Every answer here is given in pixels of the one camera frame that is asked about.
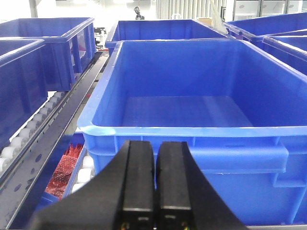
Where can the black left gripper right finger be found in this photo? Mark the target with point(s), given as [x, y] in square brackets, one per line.
[186, 199]

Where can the red packaged parts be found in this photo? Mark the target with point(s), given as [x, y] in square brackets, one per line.
[63, 171]

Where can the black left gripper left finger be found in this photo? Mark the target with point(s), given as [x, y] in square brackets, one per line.
[120, 197]

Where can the blue crate right far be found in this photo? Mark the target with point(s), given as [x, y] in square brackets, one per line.
[255, 29]

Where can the blue crate left near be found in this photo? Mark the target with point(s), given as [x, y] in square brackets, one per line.
[22, 83]

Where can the blue crate right near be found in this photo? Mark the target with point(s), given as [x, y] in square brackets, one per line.
[291, 50]

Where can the person in background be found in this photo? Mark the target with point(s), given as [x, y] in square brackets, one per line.
[138, 14]

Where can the blue crate behind front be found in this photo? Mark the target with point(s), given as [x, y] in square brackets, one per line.
[160, 29]

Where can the large blue front crate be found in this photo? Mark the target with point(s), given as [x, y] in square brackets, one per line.
[242, 112]

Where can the grey roller conveyor rail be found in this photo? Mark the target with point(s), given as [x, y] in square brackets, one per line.
[24, 181]

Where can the blue crate left far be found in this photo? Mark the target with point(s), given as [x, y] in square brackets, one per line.
[69, 46]

